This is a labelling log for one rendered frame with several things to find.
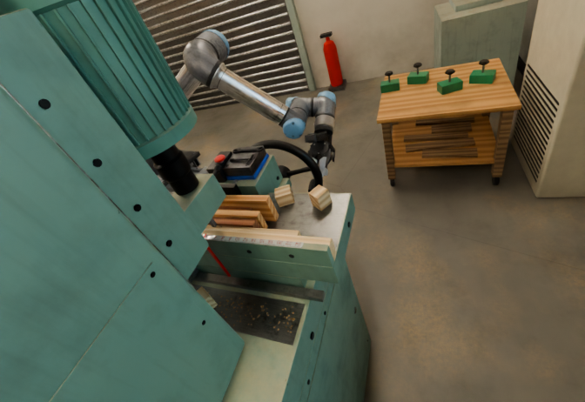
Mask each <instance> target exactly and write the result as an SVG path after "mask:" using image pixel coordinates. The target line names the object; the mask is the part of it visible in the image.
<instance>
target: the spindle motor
mask: <svg viewBox="0 0 585 402"><path fill-rule="evenodd" d="M21 9H30V10H31V11H32V12H33V14H34V15H35V16H36V17H37V19H38V20H39V22H40V23H41V24H42V25H43V27H44V28H45V29H46V30H47V32H48V33H49V34H50V36H51V37H52V38H53V40H54V41H55V42H56V44H57V45H58V47H59V48H60V49H61V51H62V52H63V53H64V54H65V55H66V57H67V58H68V59H69V60H70V62H71V63H72V65H73V66H74V67H75V69H76V70H77V72H78V73H79V74H80V76H81V77H82V78H83V80H84V81H85V82H86V83H87V84H88V85H89V87H90V88H91V90H92V91H93V92H94V94H95V95H96V96H97V98H98V99H99V101H100V102H101V103H102V104H103V106H104V107H105V109H106V110H108V112H109V113H110V114H111V116H112V117H113V119H114V120H115V121H116V123H117V124H118V125H119V127H120V128H121V129H122V131H123V132H124V134H125V135H126V136H127V137H128V138H129V139H130V141H131V142H132V143H133V145H134V146H135V147H136V149H137V150H138V152H139V153H140V154H141V156H142V157H143V158H144V160H146V159H149V158H151V157H154V156H156V155H158V154H159V153H161V152H163V151H165V150H167V149H168V148H170V147H172V146H173V145H174V144H175V143H177V142H178V141H179V140H181V139H182V138H183V137H185V136H186V135H187V134H188V133H189V132H190V131H191V129H192V128H193V127H194V125H195V123H197V115H196V113H195V111H194V110H193V108H192V106H191V105H190V103H189V101H188V99H187V98H186V96H185V94H184V92H183V91H182V89H181V87H180V85H179V84H178V81H177V79H176V78H175V77H174V75H173V73H172V71H171V69H170V67H169V65H168V63H167V62H166V61H165V58H164V56H163V55H162V53H161V51H160V49H159V47H158V46H157V44H156V42H155V40H154V39H153V37H152V35H151V33H150V32H149V30H148V28H147V26H146V25H145V22H144V20H143V18H142V17H141V16H140V14H139V12H138V10H137V8H136V6H135V4H134V2H132V0H0V16H1V15H3V14H7V13H10V12H13V11H16V10H21Z"/></svg>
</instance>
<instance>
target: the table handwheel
mask: <svg viewBox="0 0 585 402"><path fill-rule="evenodd" d="M261 145H263V146H264V148H265V149H278V150H282V151H287V152H289V153H292V154H293V155H294V156H296V157H298V158H300V159H301V160H302V161H303V162H304V163H305V164H306V165H307V167H304V168H301V169H297V170H293V171H290V170H289V169H288V168H287V167H286V166H284V165H279V170H280V172H281V175H282V177H283V178H290V177H291V176H293V175H297V174H300V173H303V172H308V171H311V172H312V174H313V177H314V187H313V188H315V187H316V186H317V185H321V186H323V177H322V173H321V170H320V168H319V166H318V165H317V163H316V162H315V161H314V159H313V158H312V157H311V156H310V155H309V154H308V153H306V152H305V151H303V150H302V149H300V148H299V147H298V146H296V145H294V144H290V143H287V142H284V141H280V140H264V141H260V142H257V143H256V144H253V145H252V146H261Z"/></svg>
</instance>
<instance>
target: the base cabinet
mask: <svg viewBox="0 0 585 402"><path fill-rule="evenodd" d="M370 346H371V339H370V336H369V333H368V330H367V328H366V322H365V320H364V317H363V314H362V311H361V308H360V303H359V300H358V298H357V294H356V291H355V289H354V286H353V281H352V278H351V275H350V272H349V270H348V267H347V263H346V259H345V260H344V264H343V268H342V273H341V276H340V282H339V283H338V284H335V283H328V286H327V289H326V295H325V299H324V304H323V307H322V311H321V314H320V318H319V324H318V328H317V331H316V335H315V339H314V342H313V348H312V352H311V356H310V359H309V363H308V367H307V370H306V377H305V381H304V384H303V388H302V392H301V395H300V399H299V402H364V397H365V389H366V376H367V368H368V360H369V353H370Z"/></svg>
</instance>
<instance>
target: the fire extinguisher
mask: <svg viewBox="0 0 585 402"><path fill-rule="evenodd" d="M332 34H333V33H332V32H331V31H329V32H326V33H322V34H320V36H319V37H320V38H324V37H325V38H326V41H325V42H324V48H323V51H324V55H325V59H326V66H327V70H328V74H329V78H330V82H331V83H330V86H329V88H328V90H329V91H331V92H335V91H340V90H345V88H346V79H343V78H342V74H341V69H340V61H339V57H338V52H337V47H336V45H335V43H334V41H333V40H330V36H331V35H332Z"/></svg>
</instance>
